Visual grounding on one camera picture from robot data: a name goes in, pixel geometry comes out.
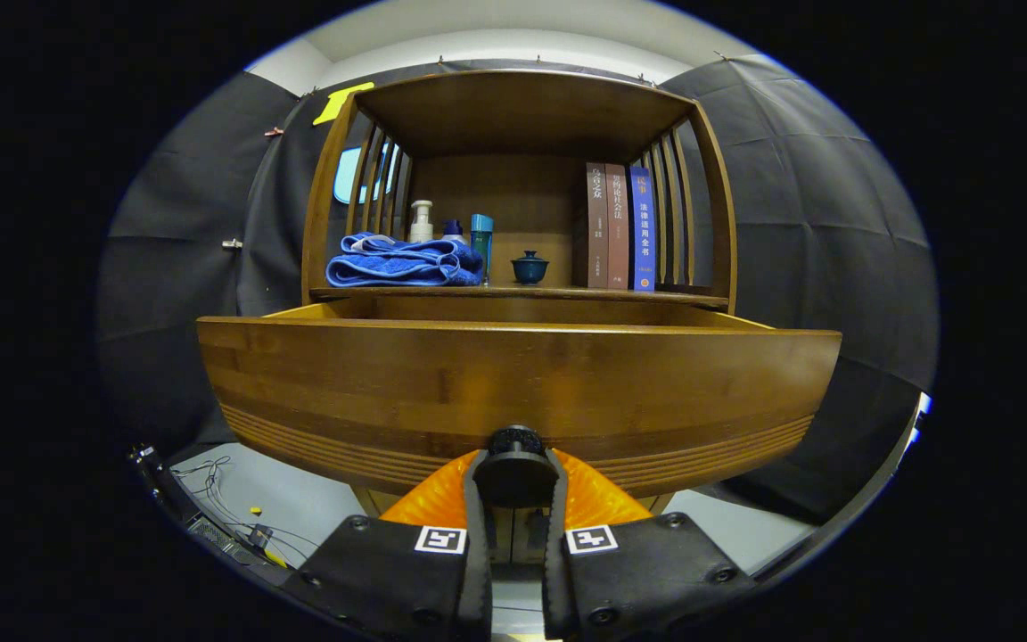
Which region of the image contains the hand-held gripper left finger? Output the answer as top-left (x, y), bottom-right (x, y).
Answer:
top-left (286, 449), bottom-right (494, 642)

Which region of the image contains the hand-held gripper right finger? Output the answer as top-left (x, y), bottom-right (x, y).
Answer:
top-left (542, 449), bottom-right (760, 642)

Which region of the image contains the wooden countertop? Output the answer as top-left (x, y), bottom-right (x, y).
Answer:
top-left (310, 281), bottom-right (730, 309)

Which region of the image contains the brown wooden cabinet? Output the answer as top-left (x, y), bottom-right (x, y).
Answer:
top-left (301, 69), bottom-right (739, 564)

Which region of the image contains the blue lidded teacup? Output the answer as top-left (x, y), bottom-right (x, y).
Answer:
top-left (511, 250), bottom-right (550, 286)

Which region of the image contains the folded blue towel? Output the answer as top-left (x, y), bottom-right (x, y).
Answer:
top-left (325, 232), bottom-right (485, 288)

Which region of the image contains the clear blue bottle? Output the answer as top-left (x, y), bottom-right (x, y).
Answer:
top-left (470, 213), bottom-right (495, 286)

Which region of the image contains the black electronic device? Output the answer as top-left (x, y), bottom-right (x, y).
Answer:
top-left (128, 444), bottom-right (177, 509)

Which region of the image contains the dark brown book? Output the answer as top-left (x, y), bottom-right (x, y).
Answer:
top-left (585, 162), bottom-right (610, 290)

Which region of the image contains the reddish brown book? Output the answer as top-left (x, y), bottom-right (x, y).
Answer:
top-left (605, 163), bottom-right (631, 291)

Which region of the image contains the blue book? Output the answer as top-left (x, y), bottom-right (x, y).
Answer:
top-left (628, 166), bottom-right (657, 292)

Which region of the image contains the thin floor cable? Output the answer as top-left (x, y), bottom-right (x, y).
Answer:
top-left (170, 457), bottom-right (318, 567)

